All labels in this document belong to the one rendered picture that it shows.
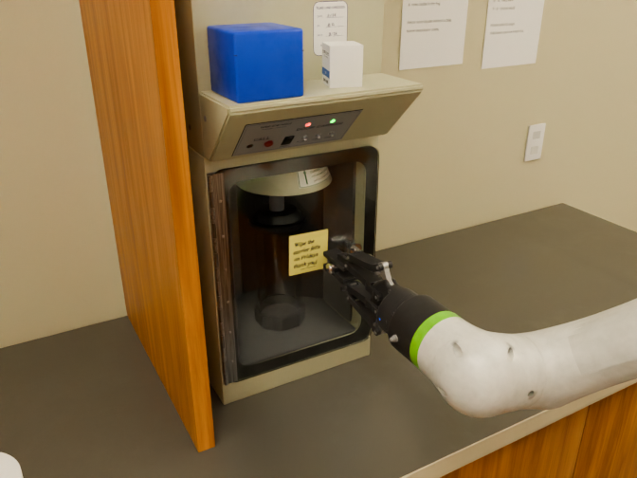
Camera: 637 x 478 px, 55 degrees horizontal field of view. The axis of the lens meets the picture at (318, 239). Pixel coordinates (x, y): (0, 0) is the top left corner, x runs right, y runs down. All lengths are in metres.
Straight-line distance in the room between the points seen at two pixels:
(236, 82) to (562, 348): 0.54
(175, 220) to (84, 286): 0.63
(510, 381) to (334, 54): 0.51
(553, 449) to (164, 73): 1.03
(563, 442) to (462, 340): 0.64
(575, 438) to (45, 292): 1.16
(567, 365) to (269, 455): 0.50
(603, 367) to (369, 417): 0.46
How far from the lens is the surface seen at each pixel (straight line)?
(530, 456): 1.34
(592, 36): 2.13
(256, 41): 0.83
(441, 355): 0.81
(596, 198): 2.40
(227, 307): 1.05
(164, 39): 0.81
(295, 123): 0.90
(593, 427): 1.47
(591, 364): 0.84
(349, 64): 0.93
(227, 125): 0.84
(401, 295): 0.91
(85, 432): 1.18
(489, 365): 0.78
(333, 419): 1.13
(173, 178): 0.84
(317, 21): 0.99
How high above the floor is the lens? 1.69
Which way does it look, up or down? 25 degrees down
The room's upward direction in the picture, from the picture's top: straight up
